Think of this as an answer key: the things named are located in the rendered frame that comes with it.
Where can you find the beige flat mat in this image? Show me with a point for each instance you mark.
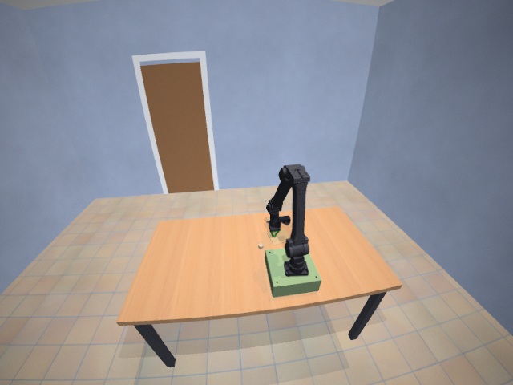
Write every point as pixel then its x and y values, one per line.
pixel 280 238

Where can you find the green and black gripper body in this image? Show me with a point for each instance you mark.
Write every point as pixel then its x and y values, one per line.
pixel 272 226

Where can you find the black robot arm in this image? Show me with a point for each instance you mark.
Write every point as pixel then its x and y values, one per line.
pixel 298 243

